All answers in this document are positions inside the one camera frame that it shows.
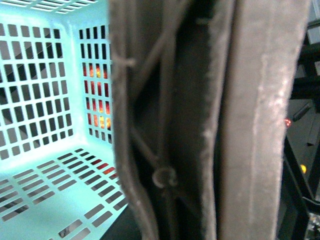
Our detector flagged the brown plastic basket handle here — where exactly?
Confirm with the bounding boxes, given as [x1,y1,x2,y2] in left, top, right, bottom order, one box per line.
[109,0,310,240]

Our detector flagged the light teal plastic basket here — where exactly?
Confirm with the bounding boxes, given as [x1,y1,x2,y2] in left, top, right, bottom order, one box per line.
[0,0,127,240]

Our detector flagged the red apples pile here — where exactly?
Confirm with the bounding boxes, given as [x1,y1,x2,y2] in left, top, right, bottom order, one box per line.
[82,63,113,145]

